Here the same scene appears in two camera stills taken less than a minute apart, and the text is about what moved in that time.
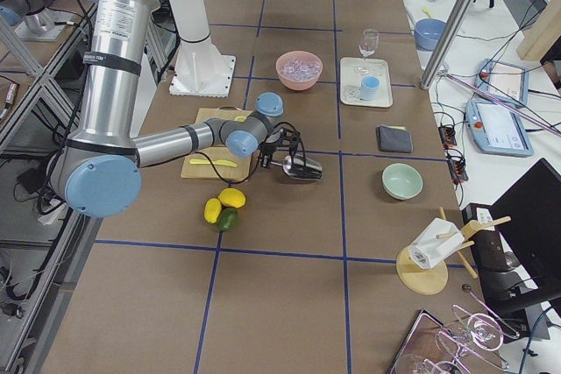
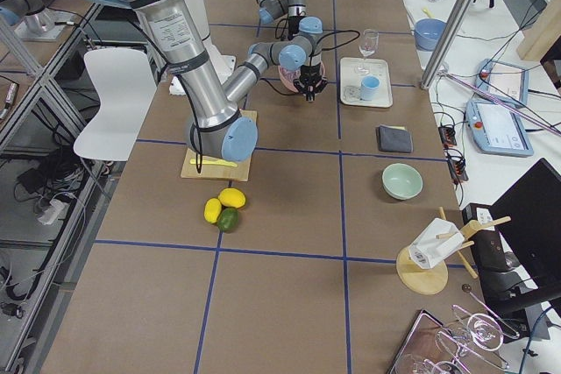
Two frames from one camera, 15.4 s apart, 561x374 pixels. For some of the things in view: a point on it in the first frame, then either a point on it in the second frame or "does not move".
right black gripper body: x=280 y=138 → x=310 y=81
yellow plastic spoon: x=428 y=13 does not move
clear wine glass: x=370 y=43 does not move
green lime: x=228 y=219 does not move
